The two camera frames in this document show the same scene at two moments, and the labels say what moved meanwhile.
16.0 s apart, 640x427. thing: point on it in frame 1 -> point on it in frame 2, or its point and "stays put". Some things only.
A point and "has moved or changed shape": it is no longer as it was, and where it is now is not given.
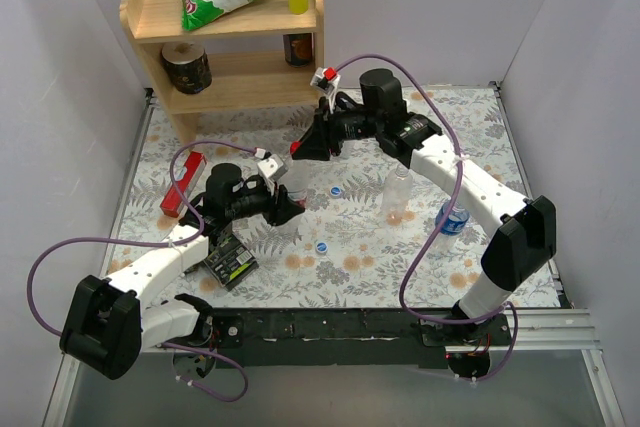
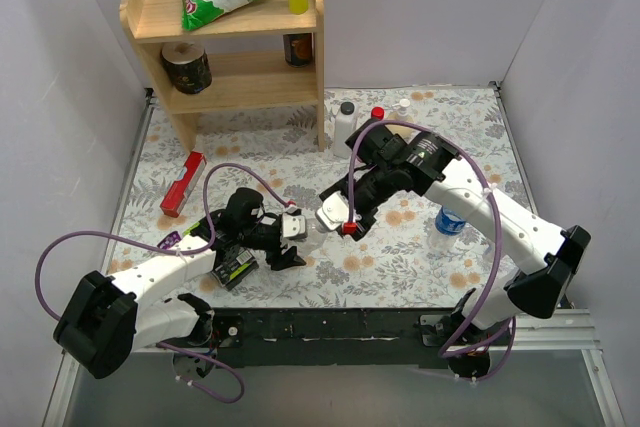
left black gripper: x=273 y=205 -> x=278 y=245
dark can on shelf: x=298 y=49 stays put
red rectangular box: x=185 y=178 stays put
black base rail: x=341 y=336 stays put
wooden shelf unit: x=261 y=55 stays put
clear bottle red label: x=299 y=177 has moved or changed shape
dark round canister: x=187 y=66 stays put
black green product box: x=229 y=260 stays put
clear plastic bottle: x=397 y=194 -> x=315 y=238
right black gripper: x=325 y=130 -> x=358 y=209
